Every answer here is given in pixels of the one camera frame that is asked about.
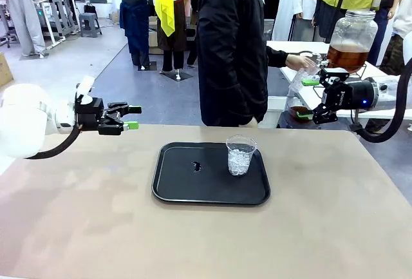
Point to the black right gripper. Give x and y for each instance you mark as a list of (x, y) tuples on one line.
[(354, 95)]

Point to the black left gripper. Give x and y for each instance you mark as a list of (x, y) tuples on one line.
[(89, 113)]

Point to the tall clear iced cup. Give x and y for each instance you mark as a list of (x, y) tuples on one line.
[(297, 90)]

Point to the short clear iced cup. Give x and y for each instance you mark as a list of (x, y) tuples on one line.
[(240, 159)]

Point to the person's left forearm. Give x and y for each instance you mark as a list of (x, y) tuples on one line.
[(277, 57)]

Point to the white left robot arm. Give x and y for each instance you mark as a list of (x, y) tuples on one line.
[(19, 121)]

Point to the person's left hand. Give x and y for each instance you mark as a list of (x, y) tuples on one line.
[(301, 61)]

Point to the person's right hand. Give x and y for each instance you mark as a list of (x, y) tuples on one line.
[(253, 122)]

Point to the metal dispenser tap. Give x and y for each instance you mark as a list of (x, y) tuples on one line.
[(323, 63)]

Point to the white side table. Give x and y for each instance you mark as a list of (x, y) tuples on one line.
[(380, 73)]

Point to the glass tea dispenser jar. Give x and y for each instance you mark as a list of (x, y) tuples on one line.
[(352, 39)]

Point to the white plastic bin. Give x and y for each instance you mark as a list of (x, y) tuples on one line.
[(272, 111)]

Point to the small cardboard box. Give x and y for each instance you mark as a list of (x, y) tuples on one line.
[(153, 34)]

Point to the grey plastic stool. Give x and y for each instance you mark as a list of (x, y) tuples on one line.
[(90, 24)]

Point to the white hanging coat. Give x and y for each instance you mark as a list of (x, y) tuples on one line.
[(289, 2)]

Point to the mannequin in navy skirt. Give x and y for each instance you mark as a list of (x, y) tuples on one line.
[(135, 18)]

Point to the black cabinet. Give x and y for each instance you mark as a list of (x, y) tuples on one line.
[(273, 8)]

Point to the person in black hoodie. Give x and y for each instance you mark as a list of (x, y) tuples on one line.
[(231, 50)]

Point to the black bag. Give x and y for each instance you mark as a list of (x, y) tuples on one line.
[(90, 9)]

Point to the person in camouflage trousers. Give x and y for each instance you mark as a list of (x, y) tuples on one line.
[(404, 8)]

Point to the black plastic serving tray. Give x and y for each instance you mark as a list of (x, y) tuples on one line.
[(209, 188)]

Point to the large cardboard box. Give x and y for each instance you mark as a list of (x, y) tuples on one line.
[(4, 69)]

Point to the metal workbench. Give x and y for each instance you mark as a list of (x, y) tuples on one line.
[(58, 8)]

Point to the mannequin with yellow scarf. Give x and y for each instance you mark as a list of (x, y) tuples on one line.
[(167, 2)]

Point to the mannequin in grey trousers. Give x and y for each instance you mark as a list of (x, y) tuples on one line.
[(25, 18)]

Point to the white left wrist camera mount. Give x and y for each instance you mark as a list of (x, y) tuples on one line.
[(85, 87)]

